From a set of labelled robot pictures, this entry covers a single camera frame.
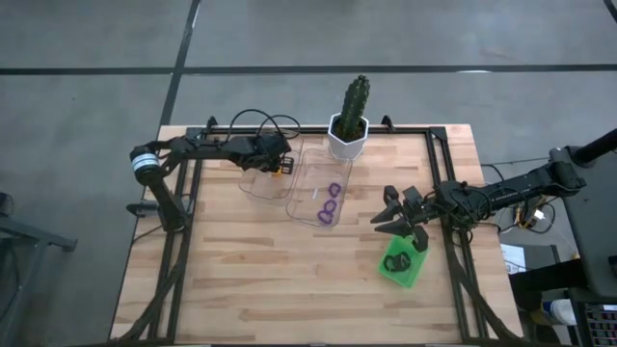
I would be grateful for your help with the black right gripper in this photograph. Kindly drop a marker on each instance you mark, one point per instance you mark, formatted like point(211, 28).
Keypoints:
point(414, 207)

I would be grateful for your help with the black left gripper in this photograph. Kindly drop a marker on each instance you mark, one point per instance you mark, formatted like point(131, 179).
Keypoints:
point(270, 149)

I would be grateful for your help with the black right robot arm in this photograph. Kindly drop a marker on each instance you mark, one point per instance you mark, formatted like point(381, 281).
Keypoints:
point(520, 185)

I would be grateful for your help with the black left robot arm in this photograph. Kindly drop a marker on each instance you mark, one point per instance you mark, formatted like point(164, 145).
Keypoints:
point(202, 148)

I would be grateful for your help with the small clear plastic bin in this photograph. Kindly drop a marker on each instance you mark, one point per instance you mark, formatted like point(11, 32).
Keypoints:
point(265, 185)

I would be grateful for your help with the green plastic basket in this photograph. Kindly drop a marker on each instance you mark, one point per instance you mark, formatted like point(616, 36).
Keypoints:
point(414, 274)

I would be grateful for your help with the large clear plastic bin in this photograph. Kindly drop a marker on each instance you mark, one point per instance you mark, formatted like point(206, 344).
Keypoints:
point(308, 193)

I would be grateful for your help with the white hexagonal plant pot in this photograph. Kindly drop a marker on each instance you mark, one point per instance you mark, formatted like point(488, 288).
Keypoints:
point(344, 149)

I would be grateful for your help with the green cactus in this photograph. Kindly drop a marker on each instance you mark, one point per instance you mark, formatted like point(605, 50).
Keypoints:
point(354, 106)

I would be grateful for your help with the white paper sheet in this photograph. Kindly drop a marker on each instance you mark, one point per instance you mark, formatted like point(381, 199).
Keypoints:
point(511, 255)

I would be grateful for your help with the black side stand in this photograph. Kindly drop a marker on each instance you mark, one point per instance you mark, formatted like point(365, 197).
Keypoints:
point(544, 279)

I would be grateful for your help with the white bottle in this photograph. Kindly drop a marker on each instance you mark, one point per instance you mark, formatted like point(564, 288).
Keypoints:
point(561, 312)

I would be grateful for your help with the grey side desk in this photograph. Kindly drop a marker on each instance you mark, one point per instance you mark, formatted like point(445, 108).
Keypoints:
point(593, 217)

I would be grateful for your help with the black pole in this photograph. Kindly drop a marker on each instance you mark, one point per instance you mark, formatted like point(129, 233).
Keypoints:
point(598, 147)

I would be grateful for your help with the backlit keyboard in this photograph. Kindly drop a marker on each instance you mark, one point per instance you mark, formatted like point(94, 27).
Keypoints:
point(602, 328)

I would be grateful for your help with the grey metal cart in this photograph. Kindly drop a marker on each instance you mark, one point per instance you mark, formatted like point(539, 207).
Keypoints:
point(29, 231)

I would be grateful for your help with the black metal table frame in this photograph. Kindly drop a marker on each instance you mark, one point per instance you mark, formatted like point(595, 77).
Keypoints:
point(410, 130)

